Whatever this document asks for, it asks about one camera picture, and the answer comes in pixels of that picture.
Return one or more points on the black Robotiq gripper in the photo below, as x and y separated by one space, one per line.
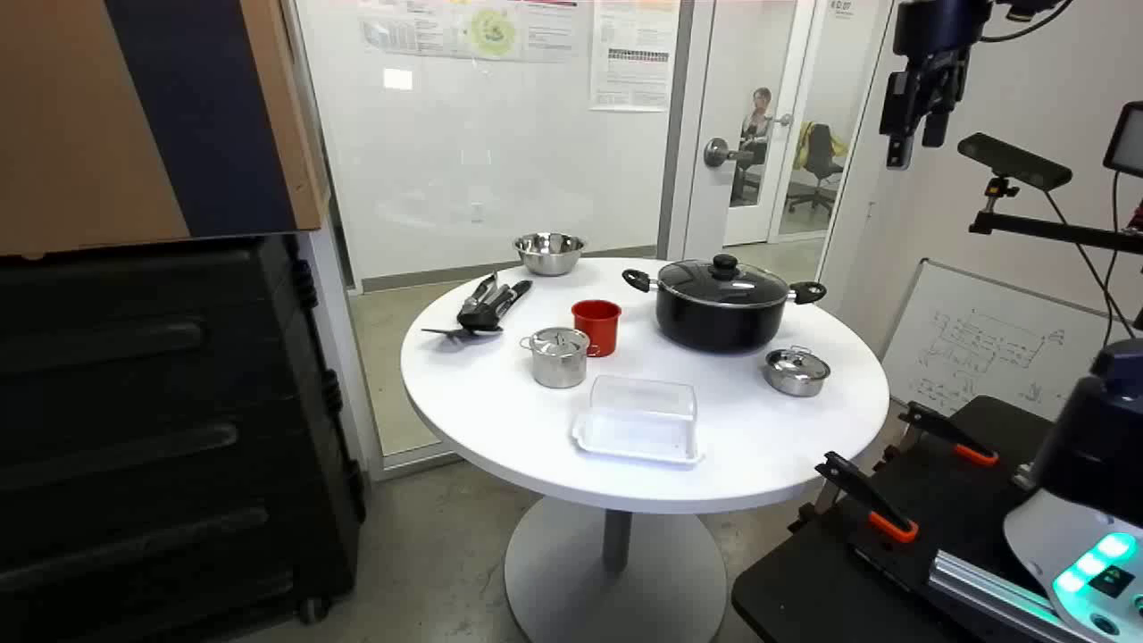
931 75

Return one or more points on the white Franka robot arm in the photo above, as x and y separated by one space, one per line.
1075 555

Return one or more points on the large steel bowl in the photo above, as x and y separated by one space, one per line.
549 251

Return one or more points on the clear plastic tray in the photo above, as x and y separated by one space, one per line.
636 420

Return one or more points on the office chair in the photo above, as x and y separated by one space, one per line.
819 160

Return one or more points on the white glass door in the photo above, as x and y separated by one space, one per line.
761 119

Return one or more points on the person behind door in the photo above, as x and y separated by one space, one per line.
753 110

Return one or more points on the black monitor screen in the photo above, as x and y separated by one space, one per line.
1126 141

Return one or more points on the white whiteboard with drawings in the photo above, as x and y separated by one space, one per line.
987 345

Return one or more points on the glass pot lid black knob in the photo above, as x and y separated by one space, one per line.
722 281

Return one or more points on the small lidded steel pot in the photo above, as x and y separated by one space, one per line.
799 372

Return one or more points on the black cooking pot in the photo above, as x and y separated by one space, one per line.
715 322

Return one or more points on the white paper notice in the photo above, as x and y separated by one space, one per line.
632 53

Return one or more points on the black orange bar clamp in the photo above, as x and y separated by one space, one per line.
952 437
868 502

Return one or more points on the red cup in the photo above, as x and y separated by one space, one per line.
597 326

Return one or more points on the poster with green circle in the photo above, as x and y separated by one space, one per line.
468 29

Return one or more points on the black kitchen utensil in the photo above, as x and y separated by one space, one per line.
490 300

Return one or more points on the black perforated mounting table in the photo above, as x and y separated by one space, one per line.
809 590

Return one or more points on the black slotted spatula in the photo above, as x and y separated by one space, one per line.
461 332

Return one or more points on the small white sticker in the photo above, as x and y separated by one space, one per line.
399 78

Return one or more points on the black rolling equipment case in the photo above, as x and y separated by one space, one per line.
156 428

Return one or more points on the large cardboard box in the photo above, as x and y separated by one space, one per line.
71 129

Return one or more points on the black stereo camera bar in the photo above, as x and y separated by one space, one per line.
1012 160

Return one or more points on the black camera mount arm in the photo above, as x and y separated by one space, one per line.
1046 231

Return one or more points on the aluminium extrusion rail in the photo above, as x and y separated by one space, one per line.
987 593

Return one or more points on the white table pedestal base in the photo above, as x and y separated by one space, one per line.
612 583

